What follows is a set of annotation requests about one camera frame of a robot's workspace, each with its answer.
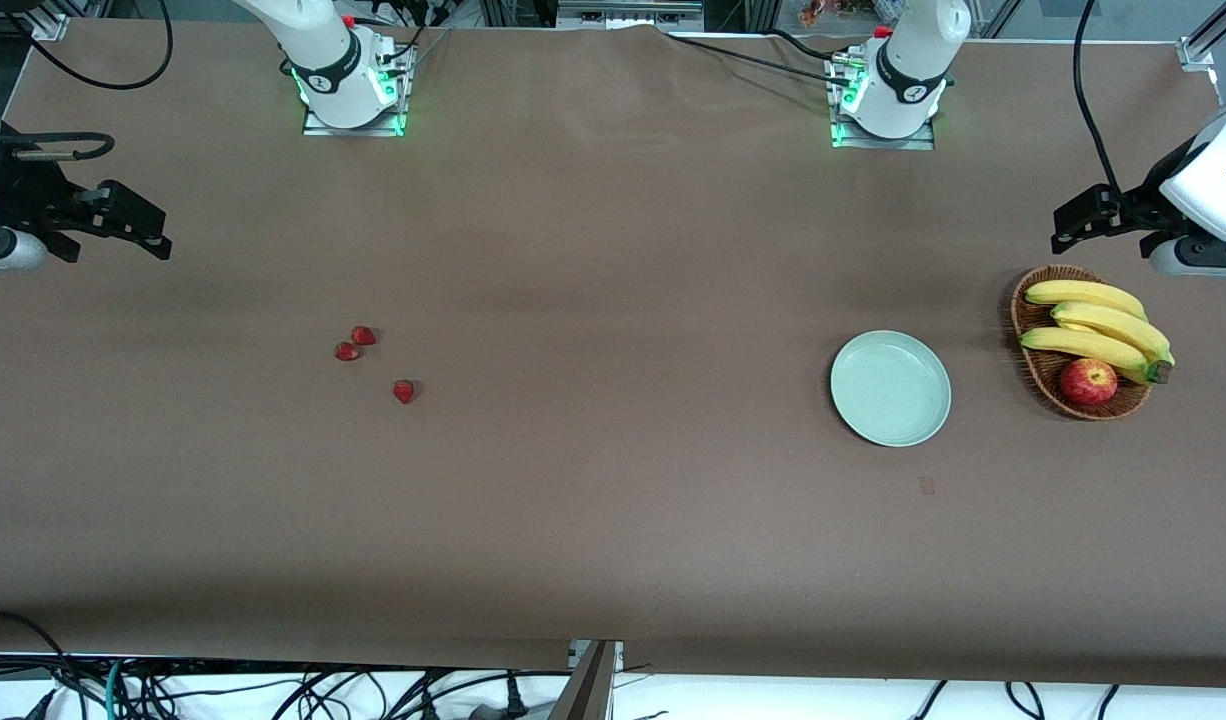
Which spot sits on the aluminium frame profile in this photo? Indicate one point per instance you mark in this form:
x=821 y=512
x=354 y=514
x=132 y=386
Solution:
x=1213 y=40
x=33 y=20

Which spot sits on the grey equipment box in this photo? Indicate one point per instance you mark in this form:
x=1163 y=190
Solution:
x=628 y=12

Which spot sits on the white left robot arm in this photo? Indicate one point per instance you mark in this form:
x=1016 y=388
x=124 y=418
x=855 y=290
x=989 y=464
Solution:
x=913 y=60

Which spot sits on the red strawberry green leaves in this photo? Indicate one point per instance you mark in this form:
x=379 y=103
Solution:
x=363 y=336
x=404 y=391
x=347 y=351

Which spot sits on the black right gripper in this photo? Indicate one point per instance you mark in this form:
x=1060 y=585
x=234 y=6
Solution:
x=13 y=196

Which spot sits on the yellow banana bunch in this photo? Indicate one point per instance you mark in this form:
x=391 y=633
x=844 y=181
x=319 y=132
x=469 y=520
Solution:
x=1093 y=345

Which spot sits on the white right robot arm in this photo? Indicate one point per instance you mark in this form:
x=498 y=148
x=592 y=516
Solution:
x=323 y=50

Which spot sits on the red yellow apple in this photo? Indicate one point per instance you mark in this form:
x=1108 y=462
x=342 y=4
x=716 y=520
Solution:
x=1088 y=383

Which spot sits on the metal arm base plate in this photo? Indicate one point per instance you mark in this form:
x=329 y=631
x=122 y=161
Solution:
x=883 y=143
x=353 y=128

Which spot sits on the metal table leg profile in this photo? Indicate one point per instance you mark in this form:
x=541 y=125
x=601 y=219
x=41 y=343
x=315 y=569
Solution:
x=585 y=685

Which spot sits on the brown paper table cover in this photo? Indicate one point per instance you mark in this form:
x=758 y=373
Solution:
x=613 y=250

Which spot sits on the pale green round plate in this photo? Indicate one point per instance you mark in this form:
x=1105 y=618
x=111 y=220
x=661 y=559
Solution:
x=890 y=388

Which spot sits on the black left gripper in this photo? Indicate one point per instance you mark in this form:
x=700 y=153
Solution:
x=1141 y=207

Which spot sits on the brown wicker basket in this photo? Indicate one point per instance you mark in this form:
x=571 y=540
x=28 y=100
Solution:
x=1045 y=385

